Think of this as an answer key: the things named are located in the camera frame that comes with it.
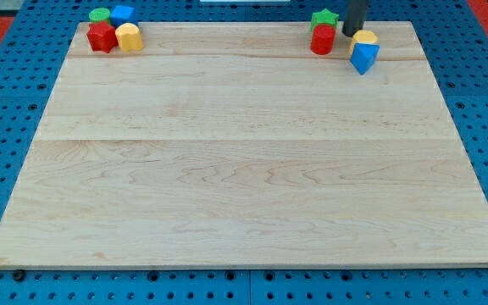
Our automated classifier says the blue cube block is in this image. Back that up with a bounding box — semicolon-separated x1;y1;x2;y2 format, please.
109;5;139;27

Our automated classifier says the red star block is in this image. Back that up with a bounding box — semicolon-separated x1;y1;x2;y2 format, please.
86;20;118;53

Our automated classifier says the light wooden board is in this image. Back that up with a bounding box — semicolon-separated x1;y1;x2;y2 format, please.
0;21;488;270

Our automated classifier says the yellow hexagon block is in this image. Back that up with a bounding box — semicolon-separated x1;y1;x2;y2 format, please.
348;30;379;55

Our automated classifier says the blue triangle block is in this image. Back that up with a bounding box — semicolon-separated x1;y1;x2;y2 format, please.
350;43;380;75

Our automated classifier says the red cylinder block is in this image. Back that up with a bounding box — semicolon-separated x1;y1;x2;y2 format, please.
310;24;336;55

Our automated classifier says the green cylinder block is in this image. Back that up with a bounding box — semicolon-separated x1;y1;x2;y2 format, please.
88;8;111;24

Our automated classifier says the yellow heart block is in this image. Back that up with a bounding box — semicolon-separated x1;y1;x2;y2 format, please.
115;23;144;52

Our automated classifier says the green star block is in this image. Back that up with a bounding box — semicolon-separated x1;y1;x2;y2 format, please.
310;8;340;31

